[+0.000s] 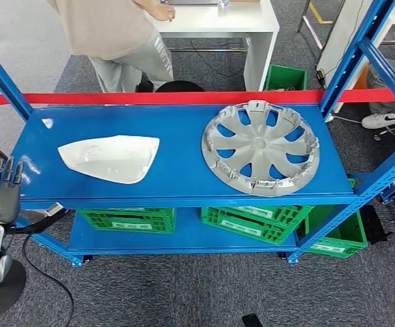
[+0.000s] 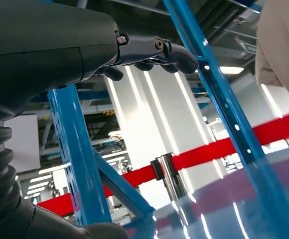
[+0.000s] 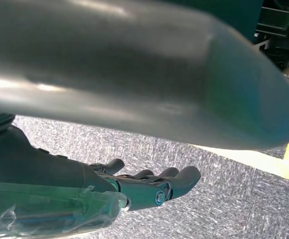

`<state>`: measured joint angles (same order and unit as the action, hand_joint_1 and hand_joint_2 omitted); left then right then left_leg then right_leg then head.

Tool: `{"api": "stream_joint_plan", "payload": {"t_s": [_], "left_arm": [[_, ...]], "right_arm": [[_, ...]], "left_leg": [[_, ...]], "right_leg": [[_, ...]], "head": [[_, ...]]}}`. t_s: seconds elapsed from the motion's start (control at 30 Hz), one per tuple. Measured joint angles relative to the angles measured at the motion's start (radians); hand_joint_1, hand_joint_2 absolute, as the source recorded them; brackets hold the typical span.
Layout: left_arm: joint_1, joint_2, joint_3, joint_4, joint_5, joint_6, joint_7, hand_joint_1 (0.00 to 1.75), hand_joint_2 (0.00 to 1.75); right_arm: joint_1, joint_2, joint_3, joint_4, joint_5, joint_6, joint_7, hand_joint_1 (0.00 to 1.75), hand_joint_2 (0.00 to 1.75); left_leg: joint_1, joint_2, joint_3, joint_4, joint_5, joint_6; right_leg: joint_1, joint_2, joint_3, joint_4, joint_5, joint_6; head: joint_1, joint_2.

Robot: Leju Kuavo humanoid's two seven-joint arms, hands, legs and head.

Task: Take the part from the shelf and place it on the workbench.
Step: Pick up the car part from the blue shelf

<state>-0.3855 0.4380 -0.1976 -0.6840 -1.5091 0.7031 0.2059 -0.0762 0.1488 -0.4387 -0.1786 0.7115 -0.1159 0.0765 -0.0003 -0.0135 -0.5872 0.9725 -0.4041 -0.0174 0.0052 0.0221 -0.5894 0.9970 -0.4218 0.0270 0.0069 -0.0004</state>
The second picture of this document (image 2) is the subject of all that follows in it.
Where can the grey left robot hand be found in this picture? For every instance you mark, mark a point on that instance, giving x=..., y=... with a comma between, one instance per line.
x=47, y=43

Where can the blue metal shelf rack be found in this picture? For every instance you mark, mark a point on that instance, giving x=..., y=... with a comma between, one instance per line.
x=77, y=165

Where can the chrome barrier stanchion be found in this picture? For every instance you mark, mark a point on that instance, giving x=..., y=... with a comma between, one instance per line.
x=169, y=175

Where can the red barrier belt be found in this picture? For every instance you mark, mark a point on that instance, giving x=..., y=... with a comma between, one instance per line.
x=209, y=151

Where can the person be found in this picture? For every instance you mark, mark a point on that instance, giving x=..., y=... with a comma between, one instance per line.
x=281, y=39

